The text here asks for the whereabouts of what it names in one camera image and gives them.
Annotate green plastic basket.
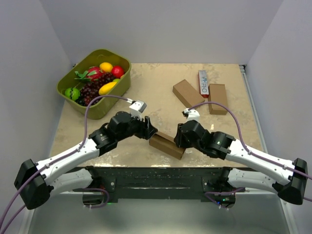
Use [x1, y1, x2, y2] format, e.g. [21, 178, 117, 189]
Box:
[57, 49, 131, 114]

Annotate closed brown box right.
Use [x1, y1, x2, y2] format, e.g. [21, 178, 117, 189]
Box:
[208, 84, 228, 115]

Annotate yellow toy lemon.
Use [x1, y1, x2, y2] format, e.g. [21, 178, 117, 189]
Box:
[99, 62, 113, 73]

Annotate toothpaste box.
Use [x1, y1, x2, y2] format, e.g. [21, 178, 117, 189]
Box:
[198, 70, 209, 98]

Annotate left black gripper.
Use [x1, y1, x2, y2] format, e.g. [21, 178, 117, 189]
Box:
[117, 112, 157, 141]

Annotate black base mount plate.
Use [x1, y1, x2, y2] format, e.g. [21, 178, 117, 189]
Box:
[82, 166, 245, 208]

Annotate pink toy dragon fruit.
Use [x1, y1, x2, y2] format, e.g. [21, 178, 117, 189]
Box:
[86, 66, 105, 82]

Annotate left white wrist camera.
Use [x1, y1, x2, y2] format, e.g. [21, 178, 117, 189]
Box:
[129, 100, 147, 120]

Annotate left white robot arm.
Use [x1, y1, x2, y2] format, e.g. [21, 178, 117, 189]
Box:
[14, 111, 158, 210]

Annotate dark red toy grapes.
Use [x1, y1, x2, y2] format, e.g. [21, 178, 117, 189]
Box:
[76, 82, 102, 106]

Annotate red toy apple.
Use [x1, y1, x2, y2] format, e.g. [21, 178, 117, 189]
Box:
[111, 66, 125, 78]

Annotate brown cardboard box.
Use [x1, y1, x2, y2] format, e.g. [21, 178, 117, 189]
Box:
[149, 132, 185, 160]

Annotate purple toy grapes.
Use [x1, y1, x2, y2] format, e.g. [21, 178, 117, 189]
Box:
[95, 73, 116, 87]

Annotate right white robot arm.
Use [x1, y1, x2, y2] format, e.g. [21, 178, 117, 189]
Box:
[174, 120, 308, 205]

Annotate closed brown box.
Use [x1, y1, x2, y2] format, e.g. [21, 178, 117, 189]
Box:
[173, 79, 205, 108]
[208, 84, 228, 115]

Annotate green toy watermelon ball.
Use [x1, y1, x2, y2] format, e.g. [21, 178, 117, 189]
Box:
[64, 87, 80, 101]

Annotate yellow toy mango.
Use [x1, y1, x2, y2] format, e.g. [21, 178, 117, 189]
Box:
[98, 82, 117, 96]

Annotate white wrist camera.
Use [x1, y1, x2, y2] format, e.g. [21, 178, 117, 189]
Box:
[129, 100, 147, 120]
[182, 108, 200, 122]

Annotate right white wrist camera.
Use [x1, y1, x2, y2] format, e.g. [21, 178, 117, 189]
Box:
[182, 108, 200, 122]

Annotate closed brown box middle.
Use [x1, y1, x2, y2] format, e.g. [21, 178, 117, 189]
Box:
[173, 79, 205, 108]

